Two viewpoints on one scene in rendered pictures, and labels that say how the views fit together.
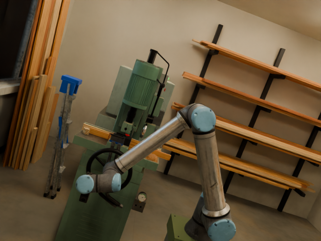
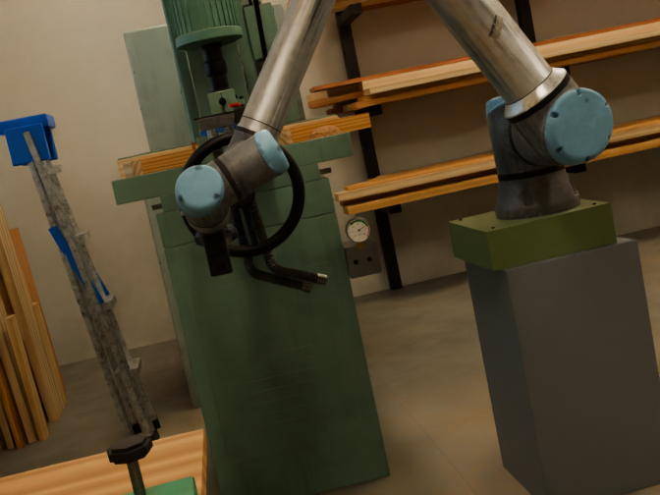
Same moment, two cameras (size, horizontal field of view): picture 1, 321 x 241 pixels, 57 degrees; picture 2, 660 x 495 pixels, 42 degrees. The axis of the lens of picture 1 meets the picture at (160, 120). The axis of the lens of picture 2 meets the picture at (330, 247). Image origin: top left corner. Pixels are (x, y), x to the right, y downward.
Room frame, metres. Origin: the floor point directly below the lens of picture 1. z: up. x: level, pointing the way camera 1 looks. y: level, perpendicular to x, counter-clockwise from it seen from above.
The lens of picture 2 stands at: (-0.24, 0.07, 0.90)
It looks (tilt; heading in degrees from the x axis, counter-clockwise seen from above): 7 degrees down; 359
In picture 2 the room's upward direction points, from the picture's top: 12 degrees counter-clockwise
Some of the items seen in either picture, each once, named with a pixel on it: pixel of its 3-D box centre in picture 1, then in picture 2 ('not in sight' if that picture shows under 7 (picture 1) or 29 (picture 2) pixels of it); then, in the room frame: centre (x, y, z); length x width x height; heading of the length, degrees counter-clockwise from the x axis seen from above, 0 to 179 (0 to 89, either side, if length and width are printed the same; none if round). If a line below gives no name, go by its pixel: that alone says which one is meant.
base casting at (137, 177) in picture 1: (117, 157); (246, 205); (2.22, 0.22, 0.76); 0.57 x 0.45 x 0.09; 3
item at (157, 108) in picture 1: (156, 105); (262, 32); (2.32, 0.07, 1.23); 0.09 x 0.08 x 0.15; 3
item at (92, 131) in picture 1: (130, 144); (255, 142); (2.10, 0.15, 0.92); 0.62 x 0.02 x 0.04; 93
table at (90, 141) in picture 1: (116, 151); (234, 167); (1.99, 0.21, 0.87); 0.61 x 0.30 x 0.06; 93
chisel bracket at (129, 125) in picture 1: (127, 127); (225, 108); (2.11, 0.21, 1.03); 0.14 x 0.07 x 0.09; 3
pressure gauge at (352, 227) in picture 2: (142, 197); (358, 233); (1.90, -0.06, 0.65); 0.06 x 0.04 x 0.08; 93
